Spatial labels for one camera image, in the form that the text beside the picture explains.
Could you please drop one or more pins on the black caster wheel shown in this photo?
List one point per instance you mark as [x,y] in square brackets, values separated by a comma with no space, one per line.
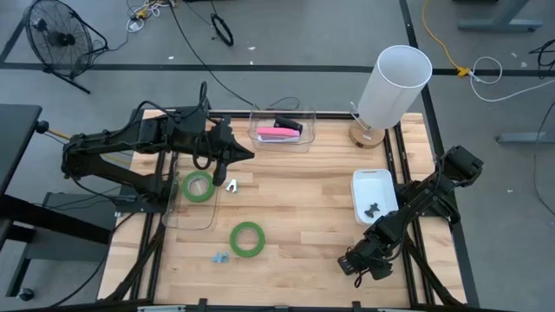
[25,294]

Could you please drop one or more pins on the black table frame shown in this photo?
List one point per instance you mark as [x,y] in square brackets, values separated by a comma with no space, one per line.
[336,115]

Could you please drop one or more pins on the white shade table lamp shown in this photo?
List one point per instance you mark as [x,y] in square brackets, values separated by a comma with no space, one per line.
[399,86]

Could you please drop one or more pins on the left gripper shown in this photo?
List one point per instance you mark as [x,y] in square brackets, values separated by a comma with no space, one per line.
[221,138]

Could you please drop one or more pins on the white plastic bin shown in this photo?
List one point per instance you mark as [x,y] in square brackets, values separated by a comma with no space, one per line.
[386,186]

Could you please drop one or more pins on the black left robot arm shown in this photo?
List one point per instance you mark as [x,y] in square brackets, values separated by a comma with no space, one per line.
[130,134]

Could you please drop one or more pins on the black desk base frame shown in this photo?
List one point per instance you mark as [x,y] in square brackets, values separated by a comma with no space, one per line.
[43,216]

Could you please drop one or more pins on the black stapler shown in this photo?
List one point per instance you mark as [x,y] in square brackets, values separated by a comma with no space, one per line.
[288,123]

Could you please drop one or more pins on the black desk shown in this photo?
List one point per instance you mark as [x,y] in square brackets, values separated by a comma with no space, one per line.
[17,138]

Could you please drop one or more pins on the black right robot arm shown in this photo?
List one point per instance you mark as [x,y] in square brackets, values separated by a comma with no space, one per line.
[416,203]

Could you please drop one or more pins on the pink stapler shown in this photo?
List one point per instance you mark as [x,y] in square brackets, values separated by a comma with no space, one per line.
[277,133]

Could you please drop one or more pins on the grey desk foot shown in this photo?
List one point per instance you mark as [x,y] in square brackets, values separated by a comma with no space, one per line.
[537,138]

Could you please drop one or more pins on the clear plastic bin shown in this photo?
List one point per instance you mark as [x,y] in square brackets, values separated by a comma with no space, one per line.
[308,145]
[204,219]

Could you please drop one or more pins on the black floor fan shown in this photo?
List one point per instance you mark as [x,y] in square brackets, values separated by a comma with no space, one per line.
[60,40]

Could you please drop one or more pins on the blue staple remover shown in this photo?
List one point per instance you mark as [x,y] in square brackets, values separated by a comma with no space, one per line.
[220,258]

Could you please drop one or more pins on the green tape roll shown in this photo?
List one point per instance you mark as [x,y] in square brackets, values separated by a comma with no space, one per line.
[247,254]
[186,190]

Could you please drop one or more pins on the grey desk leg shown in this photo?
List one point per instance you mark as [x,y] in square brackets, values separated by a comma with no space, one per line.
[498,25]

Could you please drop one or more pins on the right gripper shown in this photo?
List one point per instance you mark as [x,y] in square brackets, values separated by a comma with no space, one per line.
[373,260]

